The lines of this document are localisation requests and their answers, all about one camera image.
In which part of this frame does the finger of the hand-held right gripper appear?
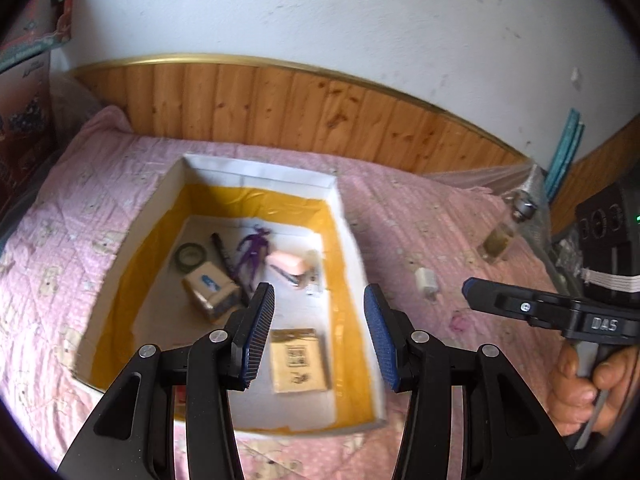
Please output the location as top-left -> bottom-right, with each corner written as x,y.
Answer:
492,294 -> 582,332
462,277 -> 571,307

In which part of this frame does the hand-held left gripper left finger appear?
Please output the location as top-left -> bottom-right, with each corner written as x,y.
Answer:
57,282 -> 277,480

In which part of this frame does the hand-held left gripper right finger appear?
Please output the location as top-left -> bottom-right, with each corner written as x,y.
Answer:
364,284 -> 577,480

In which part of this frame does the cream tea box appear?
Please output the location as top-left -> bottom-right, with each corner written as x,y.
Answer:
270,329 -> 332,393

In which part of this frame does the white charger plug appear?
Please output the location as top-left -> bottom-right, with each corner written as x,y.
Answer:
415,267 -> 441,301

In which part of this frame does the small beige blue box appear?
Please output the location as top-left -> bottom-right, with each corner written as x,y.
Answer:
182,267 -> 241,323

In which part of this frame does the pink stapler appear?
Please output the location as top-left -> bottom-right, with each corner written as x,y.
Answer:
265,252 -> 308,288

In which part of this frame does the white cardboard box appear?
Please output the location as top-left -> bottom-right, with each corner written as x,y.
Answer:
72,154 -> 388,433

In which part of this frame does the purple action figure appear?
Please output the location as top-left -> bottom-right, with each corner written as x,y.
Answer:
235,227 -> 273,278

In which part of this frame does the black marker pen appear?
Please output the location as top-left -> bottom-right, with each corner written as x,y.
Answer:
210,232 -> 251,306

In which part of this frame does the green tape roll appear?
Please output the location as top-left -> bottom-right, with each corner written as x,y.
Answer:
174,242 -> 207,272

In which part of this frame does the person's right hand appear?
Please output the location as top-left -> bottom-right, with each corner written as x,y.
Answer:
547,345 -> 640,441

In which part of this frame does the crumpled clear plastic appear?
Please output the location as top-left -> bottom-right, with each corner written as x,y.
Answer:
547,230 -> 588,286

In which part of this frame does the glass bottle with metal lid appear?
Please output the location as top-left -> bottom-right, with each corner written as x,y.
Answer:
482,192 -> 536,263

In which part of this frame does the pink printed blanket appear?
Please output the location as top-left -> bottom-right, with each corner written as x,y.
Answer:
0,105 -> 576,480

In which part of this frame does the teal plastic tube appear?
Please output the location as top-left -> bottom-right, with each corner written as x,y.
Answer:
545,107 -> 581,196
552,120 -> 586,201

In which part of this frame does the robot toy box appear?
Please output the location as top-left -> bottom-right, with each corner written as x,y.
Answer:
0,52 -> 56,196

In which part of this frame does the toy washing machine box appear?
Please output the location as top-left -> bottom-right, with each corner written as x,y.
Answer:
0,0 -> 76,73

